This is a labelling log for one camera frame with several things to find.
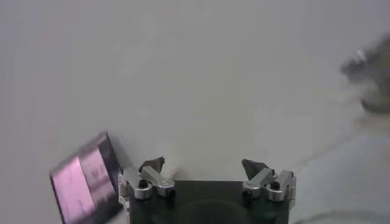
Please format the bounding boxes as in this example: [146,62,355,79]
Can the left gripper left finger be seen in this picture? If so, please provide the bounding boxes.
[118,156,176,200]

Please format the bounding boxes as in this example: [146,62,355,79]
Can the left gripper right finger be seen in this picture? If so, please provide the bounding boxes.
[241,158,297,202]

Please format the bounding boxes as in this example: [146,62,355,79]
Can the stainless steel steamer basket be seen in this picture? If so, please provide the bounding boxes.
[339,33,390,115]

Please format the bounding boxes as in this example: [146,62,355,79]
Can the black laptop with lit screen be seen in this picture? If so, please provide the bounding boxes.
[49,130,124,224]

